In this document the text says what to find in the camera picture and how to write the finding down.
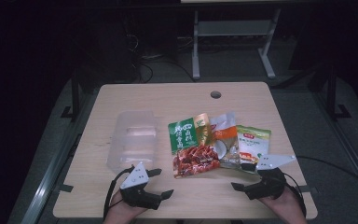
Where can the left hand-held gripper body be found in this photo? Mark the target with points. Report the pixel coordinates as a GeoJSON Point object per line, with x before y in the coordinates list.
{"type": "Point", "coordinates": [135, 179]}

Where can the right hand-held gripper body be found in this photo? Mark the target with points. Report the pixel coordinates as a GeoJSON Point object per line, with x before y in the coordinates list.
{"type": "Point", "coordinates": [268, 185]}

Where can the white packet with green top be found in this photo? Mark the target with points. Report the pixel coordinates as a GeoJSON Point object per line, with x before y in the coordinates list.
{"type": "Point", "coordinates": [253, 141]}

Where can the white and orange packet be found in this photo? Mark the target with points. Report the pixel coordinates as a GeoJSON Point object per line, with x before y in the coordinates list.
{"type": "Point", "coordinates": [227, 140]}

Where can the clear plastic container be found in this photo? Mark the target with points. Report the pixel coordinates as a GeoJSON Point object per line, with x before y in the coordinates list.
{"type": "Point", "coordinates": [133, 140]}

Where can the green seasoning packet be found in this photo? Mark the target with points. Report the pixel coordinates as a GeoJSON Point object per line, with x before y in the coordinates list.
{"type": "Point", "coordinates": [189, 146]}

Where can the person's right hand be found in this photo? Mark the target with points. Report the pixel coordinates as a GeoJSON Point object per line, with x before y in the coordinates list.
{"type": "Point", "coordinates": [287, 208]}

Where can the person's left hand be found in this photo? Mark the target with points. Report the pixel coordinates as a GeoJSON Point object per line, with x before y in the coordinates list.
{"type": "Point", "coordinates": [119, 211]}

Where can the black metal stand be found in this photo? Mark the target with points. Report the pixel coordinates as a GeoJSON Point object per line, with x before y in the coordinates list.
{"type": "Point", "coordinates": [332, 93]}
{"type": "Point", "coordinates": [75, 96]}

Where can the white metal stand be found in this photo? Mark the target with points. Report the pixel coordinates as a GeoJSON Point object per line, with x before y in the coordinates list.
{"type": "Point", "coordinates": [233, 28]}

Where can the black bracket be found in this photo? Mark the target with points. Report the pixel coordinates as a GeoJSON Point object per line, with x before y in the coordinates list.
{"type": "Point", "coordinates": [66, 188]}
{"type": "Point", "coordinates": [306, 188]}

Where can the aluminium rail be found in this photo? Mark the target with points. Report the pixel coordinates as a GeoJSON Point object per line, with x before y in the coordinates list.
{"type": "Point", "coordinates": [345, 137]}
{"type": "Point", "coordinates": [52, 174]}

